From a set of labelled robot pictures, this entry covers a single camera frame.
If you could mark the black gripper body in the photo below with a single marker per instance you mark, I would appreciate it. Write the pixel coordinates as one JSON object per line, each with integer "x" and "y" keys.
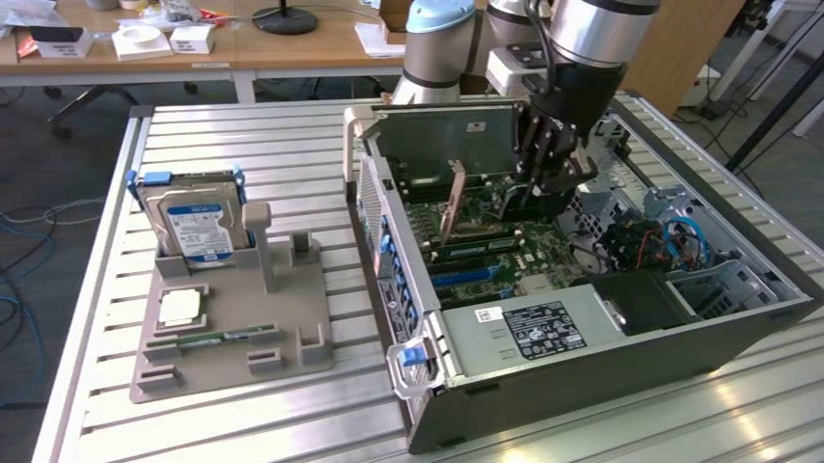
{"x": 585, "y": 96}

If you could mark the green graphics card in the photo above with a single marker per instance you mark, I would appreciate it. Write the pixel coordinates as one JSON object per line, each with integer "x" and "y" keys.
{"x": 454, "y": 207}

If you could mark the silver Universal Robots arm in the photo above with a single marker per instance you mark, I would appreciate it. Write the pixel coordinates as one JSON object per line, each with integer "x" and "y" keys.
{"x": 438, "y": 43}

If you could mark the perforated metal drive cage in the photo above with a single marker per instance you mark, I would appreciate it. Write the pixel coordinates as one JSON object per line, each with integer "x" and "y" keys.
{"x": 591, "y": 222}

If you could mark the green motherboard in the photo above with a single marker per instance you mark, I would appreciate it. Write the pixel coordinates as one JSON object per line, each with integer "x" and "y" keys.
{"x": 534, "y": 251}

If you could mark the wooden cabinet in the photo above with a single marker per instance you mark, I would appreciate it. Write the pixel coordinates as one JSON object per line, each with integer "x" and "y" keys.
{"x": 694, "y": 48}

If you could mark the green RAM stick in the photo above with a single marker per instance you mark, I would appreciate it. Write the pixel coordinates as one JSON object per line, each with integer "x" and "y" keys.
{"x": 475, "y": 247}
{"x": 212, "y": 337}

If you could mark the black slanted stand pole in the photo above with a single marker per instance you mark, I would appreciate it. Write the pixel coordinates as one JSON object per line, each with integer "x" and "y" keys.
{"x": 738, "y": 156}

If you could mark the black expansion slot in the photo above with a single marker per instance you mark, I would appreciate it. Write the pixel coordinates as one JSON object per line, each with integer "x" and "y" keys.
{"x": 463, "y": 264}

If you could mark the blue expansion slot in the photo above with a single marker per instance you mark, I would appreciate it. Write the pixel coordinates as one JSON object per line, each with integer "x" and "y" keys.
{"x": 463, "y": 279}

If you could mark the white paper box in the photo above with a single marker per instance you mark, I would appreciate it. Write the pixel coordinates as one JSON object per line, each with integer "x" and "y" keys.
{"x": 376, "y": 41}

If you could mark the brown cardboard box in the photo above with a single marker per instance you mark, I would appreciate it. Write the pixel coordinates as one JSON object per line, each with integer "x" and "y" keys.
{"x": 392, "y": 17}

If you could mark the grey power supply unit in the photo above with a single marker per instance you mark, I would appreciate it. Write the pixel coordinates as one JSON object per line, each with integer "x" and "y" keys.
{"x": 547, "y": 328}

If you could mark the metal disk bay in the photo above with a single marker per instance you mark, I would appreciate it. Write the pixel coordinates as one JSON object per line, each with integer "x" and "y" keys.
{"x": 740, "y": 284}

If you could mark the wooden desk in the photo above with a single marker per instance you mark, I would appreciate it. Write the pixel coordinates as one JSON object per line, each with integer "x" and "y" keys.
{"x": 308, "y": 50}

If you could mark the black lamp base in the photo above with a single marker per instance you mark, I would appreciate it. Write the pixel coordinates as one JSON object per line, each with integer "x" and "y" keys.
{"x": 286, "y": 23}

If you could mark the open grey PC case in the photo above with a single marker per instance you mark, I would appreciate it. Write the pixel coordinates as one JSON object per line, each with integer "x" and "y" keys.
{"x": 579, "y": 386}

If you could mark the white labelled carton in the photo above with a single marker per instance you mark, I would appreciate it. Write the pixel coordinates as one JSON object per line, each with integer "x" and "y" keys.
{"x": 192, "y": 41}

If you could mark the hard disk in blue caddy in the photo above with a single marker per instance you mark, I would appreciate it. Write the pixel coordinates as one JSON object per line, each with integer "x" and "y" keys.
{"x": 192, "y": 231}

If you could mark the grey plastic parts rack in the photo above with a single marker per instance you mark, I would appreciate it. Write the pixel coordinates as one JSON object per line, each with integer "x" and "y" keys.
{"x": 258, "y": 313}

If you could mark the white box with round dish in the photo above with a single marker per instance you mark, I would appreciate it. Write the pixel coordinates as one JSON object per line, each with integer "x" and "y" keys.
{"x": 137, "y": 48}

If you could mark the silver CPU chip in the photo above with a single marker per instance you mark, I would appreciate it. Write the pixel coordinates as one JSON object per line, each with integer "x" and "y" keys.
{"x": 176, "y": 308}

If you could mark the white box with black lid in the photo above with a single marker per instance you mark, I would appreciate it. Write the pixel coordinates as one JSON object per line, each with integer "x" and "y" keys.
{"x": 64, "y": 48}

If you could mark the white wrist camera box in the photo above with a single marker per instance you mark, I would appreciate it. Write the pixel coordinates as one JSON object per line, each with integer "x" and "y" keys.
{"x": 509, "y": 67}

